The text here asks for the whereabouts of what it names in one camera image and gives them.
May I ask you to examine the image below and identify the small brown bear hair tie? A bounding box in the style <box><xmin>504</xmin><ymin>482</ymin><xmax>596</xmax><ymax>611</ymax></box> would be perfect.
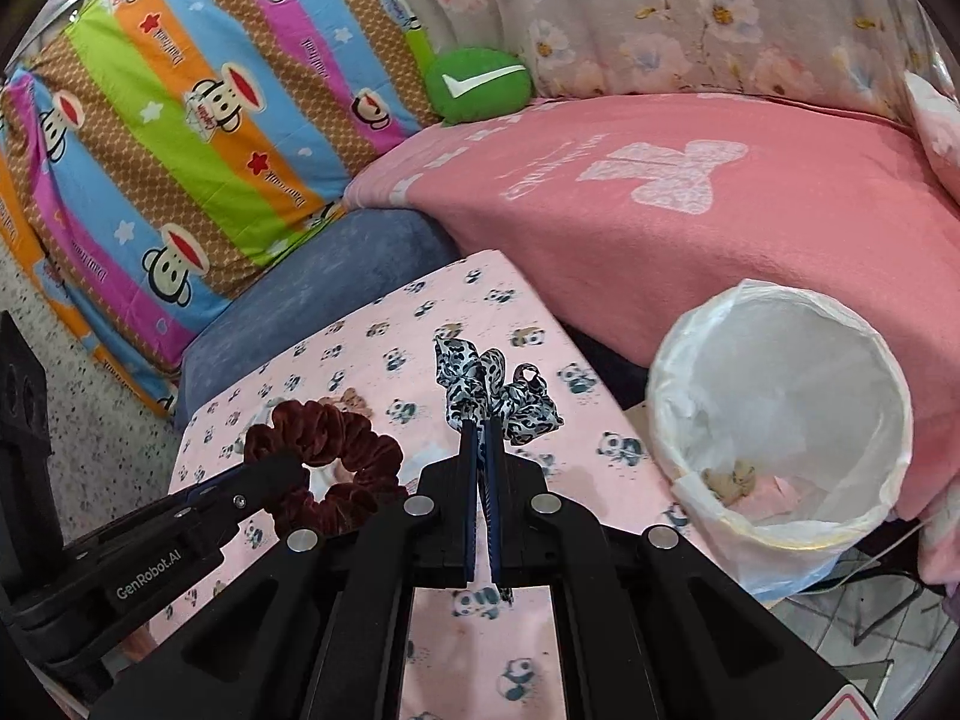
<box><xmin>701</xmin><ymin>459</ymin><xmax>758</xmax><ymax>503</ymax></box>
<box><xmin>319</xmin><ymin>388</ymin><xmax>374</xmax><ymax>417</ymax></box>

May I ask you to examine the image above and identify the white lined trash bin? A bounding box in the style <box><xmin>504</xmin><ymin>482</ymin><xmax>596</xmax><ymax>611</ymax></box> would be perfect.
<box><xmin>646</xmin><ymin>279</ymin><xmax>914</xmax><ymax>601</ymax></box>

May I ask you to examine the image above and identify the maroon velvet scrunchie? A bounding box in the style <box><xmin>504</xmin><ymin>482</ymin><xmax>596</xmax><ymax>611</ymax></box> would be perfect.
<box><xmin>244</xmin><ymin>401</ymin><xmax>410</xmax><ymax>539</ymax></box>

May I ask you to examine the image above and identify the pink floral pillow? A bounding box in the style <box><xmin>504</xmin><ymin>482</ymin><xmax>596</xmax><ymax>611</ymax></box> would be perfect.
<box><xmin>904</xmin><ymin>71</ymin><xmax>960</xmax><ymax>207</ymax></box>

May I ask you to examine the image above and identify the blue grey cushion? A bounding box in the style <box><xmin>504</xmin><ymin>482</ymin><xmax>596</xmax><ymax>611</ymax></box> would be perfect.
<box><xmin>174</xmin><ymin>206</ymin><xmax>462</xmax><ymax>428</ymax></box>

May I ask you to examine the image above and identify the pink panda print cloth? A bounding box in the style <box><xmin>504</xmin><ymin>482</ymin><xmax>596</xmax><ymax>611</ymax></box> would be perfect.
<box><xmin>146</xmin><ymin>249</ymin><xmax>706</xmax><ymax>720</ymax></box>

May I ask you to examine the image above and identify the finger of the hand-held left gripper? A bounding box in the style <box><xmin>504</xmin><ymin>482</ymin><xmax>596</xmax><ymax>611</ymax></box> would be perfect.
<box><xmin>161</xmin><ymin>454</ymin><xmax>307</xmax><ymax>541</ymax></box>

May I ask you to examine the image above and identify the pink blanket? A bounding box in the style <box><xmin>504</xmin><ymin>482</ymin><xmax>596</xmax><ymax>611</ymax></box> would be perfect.
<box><xmin>343</xmin><ymin>92</ymin><xmax>960</xmax><ymax>522</ymax></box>

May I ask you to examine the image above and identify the crumpled pink paper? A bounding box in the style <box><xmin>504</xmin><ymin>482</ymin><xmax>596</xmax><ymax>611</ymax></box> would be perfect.
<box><xmin>750</xmin><ymin>476</ymin><xmax>826</xmax><ymax>520</ymax></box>

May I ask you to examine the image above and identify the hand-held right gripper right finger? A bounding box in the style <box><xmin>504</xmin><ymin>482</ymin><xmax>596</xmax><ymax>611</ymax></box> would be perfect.
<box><xmin>482</xmin><ymin>418</ymin><xmax>875</xmax><ymax>720</ymax></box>

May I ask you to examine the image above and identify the leopard print ribbon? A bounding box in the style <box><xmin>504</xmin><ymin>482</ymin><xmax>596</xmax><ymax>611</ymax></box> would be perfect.
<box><xmin>433</xmin><ymin>337</ymin><xmax>565</xmax><ymax>443</ymax></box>

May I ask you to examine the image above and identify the green round cushion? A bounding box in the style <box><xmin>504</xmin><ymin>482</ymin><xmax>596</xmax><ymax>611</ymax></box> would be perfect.
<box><xmin>424</xmin><ymin>47</ymin><xmax>533</xmax><ymax>125</ymax></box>

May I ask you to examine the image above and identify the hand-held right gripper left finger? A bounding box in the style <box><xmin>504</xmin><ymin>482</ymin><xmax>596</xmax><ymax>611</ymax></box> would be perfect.
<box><xmin>90</xmin><ymin>420</ymin><xmax>481</xmax><ymax>720</ymax></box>

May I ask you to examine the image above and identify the colourful cartoon pillow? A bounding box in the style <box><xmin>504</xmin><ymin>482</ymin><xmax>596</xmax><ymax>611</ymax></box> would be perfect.
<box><xmin>0</xmin><ymin>0</ymin><xmax>443</xmax><ymax>421</ymax></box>

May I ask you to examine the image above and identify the pale floral sheet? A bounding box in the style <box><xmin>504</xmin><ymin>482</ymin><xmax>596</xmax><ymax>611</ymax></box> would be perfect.
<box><xmin>375</xmin><ymin>0</ymin><xmax>946</xmax><ymax>121</ymax></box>

